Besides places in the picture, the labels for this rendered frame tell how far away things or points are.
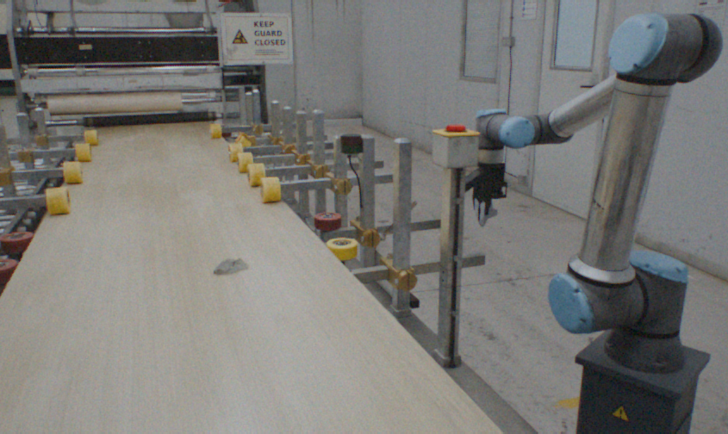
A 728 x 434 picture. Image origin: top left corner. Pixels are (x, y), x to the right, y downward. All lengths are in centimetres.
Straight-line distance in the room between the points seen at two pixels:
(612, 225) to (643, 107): 27
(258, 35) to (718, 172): 302
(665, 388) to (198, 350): 109
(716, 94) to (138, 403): 377
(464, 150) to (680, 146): 327
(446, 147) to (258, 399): 60
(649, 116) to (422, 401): 78
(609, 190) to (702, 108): 289
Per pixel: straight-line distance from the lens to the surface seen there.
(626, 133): 136
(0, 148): 250
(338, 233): 174
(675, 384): 165
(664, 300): 161
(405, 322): 155
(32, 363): 111
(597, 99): 165
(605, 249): 144
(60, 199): 198
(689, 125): 432
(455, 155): 118
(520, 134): 176
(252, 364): 98
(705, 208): 426
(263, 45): 415
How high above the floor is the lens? 139
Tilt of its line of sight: 16 degrees down
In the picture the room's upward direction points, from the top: 1 degrees counter-clockwise
